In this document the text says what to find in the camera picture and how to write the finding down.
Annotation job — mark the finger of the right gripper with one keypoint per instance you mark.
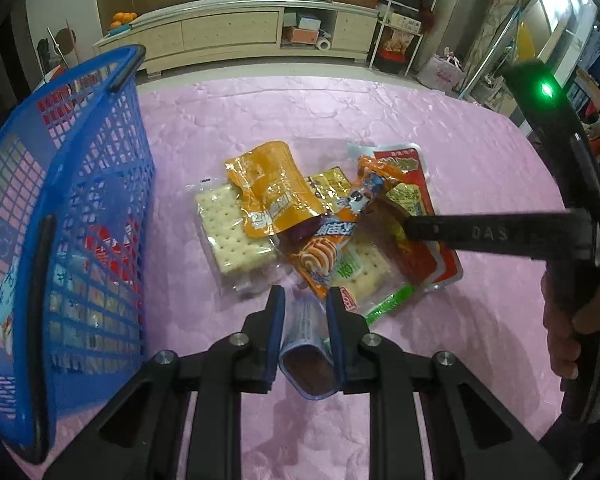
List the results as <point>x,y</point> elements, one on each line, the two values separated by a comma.
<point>534,235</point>

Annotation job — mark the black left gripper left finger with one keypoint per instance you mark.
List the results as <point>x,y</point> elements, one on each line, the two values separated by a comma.
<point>258,365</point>

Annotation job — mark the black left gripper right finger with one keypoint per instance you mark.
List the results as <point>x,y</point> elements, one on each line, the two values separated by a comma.
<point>346,330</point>

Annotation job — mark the blue transparent snack packet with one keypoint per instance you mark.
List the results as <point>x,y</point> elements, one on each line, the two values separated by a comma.
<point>305,357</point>

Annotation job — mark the orange wafer bar wrapper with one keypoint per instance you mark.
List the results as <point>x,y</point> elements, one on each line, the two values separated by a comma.
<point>317,260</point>

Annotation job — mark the red spicy snack bag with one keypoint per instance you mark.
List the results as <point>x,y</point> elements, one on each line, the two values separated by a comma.
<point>426,265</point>

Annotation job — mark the person's right hand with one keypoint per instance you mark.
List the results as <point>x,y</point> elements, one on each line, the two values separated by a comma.
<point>563,349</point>

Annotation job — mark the green label cracker pack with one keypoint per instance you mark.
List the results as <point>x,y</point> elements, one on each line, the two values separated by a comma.
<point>370,283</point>

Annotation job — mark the clear cracker pack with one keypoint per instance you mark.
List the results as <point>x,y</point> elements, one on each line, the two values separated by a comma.
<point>243,266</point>

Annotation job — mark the standing mirror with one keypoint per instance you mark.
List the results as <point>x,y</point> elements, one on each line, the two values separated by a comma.
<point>531,31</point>

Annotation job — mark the purple snack packet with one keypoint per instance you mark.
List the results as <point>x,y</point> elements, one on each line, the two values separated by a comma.
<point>293,239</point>

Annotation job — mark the pink shopping bag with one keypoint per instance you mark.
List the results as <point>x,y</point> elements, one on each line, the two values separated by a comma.
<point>441,72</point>

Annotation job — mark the yellow small snack packet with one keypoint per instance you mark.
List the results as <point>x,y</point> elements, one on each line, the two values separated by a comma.
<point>331,187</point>

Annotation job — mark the orange snack pouch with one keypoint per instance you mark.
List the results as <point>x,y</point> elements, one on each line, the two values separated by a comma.
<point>274,196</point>

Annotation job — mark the white metal shelf rack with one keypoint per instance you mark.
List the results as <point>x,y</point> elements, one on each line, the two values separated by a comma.
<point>402,26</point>

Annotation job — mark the blue plastic basket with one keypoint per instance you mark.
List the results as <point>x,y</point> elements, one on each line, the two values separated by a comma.
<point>76,177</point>

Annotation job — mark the beige TV cabinet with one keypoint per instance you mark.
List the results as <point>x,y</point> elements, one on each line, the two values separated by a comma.
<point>207,31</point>

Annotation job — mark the oranges on blue plate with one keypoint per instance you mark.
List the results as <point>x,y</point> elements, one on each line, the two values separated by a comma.
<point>121,21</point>

